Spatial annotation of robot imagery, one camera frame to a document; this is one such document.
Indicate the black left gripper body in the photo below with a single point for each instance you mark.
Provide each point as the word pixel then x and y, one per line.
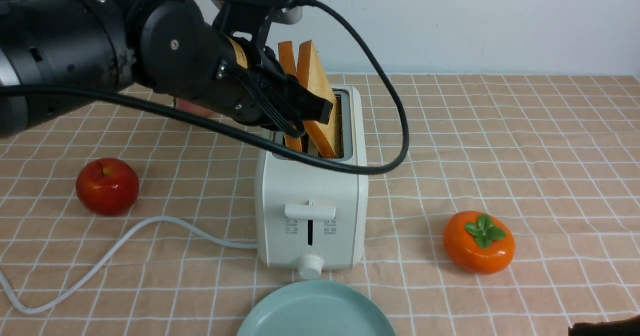
pixel 247 84

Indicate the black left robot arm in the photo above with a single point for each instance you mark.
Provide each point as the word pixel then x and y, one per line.
pixel 166 45

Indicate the toasted bread slice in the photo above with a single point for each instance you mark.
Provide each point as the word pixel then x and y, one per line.
pixel 289 63
pixel 310 73

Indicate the light blue plate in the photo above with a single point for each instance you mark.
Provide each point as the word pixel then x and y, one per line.
pixel 316 307

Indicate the checkered beige tablecloth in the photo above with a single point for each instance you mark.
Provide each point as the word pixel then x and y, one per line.
pixel 554 158

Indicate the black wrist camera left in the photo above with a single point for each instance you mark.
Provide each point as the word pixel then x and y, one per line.
pixel 254 17

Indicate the pink peach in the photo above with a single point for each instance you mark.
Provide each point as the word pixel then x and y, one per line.
pixel 197 110

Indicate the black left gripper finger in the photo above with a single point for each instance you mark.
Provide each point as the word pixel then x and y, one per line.
pixel 305 103

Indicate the white two-slot toaster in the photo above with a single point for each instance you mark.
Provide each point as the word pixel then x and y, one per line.
pixel 308 219

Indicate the red apple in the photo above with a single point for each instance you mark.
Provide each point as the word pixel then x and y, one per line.
pixel 107 186

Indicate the orange persimmon with green leaf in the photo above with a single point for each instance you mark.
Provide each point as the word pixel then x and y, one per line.
pixel 478 242

